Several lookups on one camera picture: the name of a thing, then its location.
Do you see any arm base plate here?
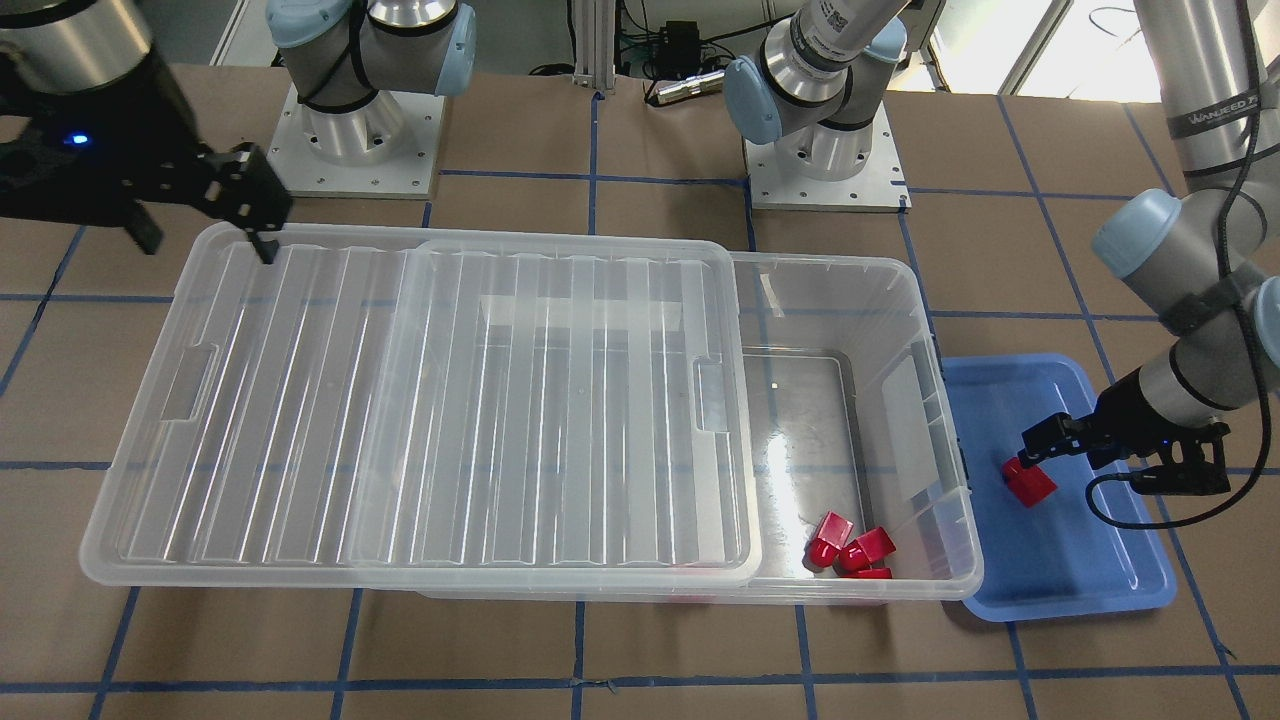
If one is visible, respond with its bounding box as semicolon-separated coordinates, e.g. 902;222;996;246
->
742;105;913;213
268;87;447;200

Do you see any clear plastic box lid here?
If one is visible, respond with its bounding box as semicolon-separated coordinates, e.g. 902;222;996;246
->
79;223;762;600

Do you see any red block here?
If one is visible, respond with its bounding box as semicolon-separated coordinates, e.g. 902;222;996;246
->
804;511;855;571
844;568;893;580
835;527;897;575
1000;456;1059;509

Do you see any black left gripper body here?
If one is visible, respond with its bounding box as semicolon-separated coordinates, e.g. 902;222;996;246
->
1085;370;1230;496

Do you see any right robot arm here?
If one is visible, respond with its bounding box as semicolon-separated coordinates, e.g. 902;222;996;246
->
3;1;476;264

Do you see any blue plastic tray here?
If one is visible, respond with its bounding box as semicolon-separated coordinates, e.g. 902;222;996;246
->
942;354;1178;623

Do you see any aluminium frame post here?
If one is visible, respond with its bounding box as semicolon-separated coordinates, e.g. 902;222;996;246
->
570;0;617;95

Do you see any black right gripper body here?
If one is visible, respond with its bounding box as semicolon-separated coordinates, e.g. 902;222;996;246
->
1;49;206;225

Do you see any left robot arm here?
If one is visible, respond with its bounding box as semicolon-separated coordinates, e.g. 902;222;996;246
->
724;1;1277;495

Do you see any clear plastic storage box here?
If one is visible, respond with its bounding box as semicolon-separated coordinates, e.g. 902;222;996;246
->
410;240;984;605

